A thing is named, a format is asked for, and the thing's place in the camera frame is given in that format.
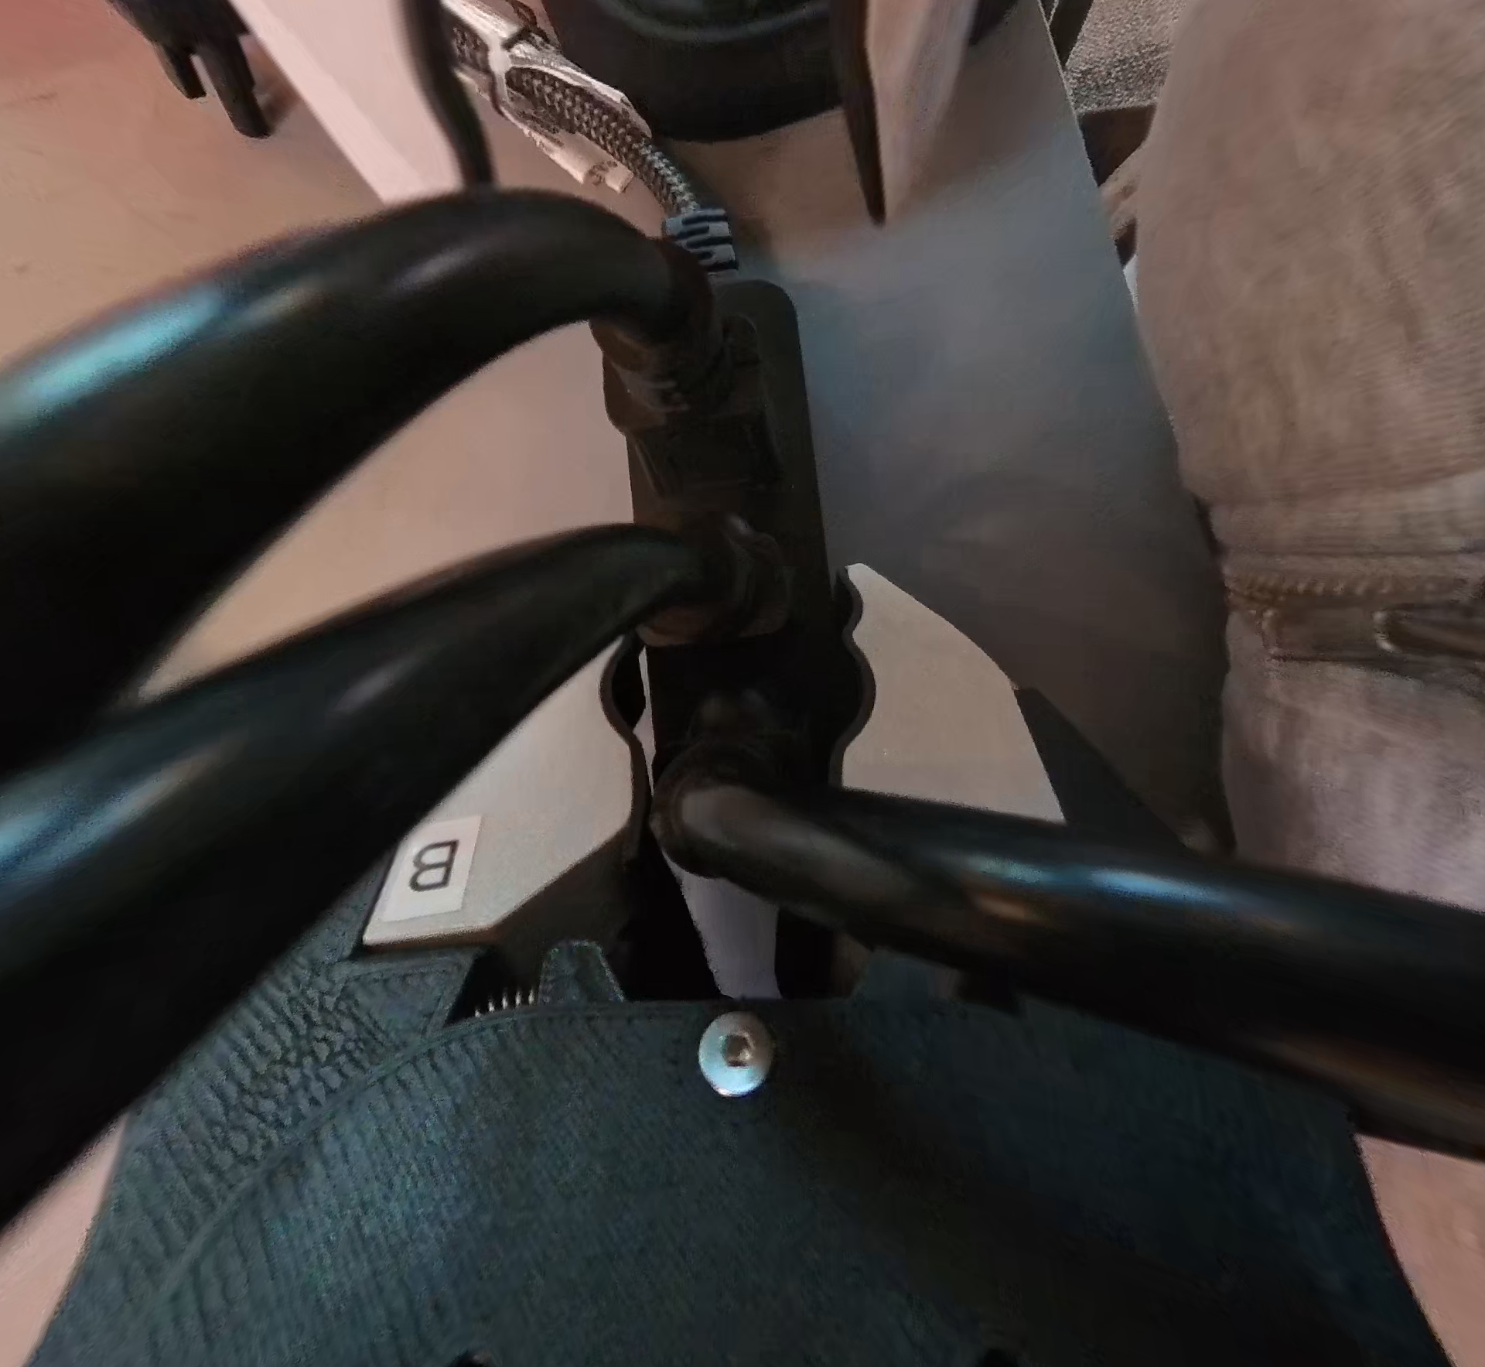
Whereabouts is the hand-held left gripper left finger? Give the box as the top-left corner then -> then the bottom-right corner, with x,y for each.
360,625 -> 653,949

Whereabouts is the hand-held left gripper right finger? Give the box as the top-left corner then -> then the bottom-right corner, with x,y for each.
812,564 -> 1069,827

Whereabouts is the black power cord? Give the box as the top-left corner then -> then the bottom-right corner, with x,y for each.
0,520 -> 795,1229
649,694 -> 1485,1166
0,192 -> 781,748

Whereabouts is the black power strip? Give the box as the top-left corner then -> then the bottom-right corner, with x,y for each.
597,280 -> 854,800

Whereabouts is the person's zip jacket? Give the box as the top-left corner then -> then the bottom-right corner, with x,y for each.
1095,0 -> 1485,1367

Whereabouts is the braided power strip cable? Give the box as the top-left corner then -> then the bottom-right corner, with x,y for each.
434,0 -> 743,284

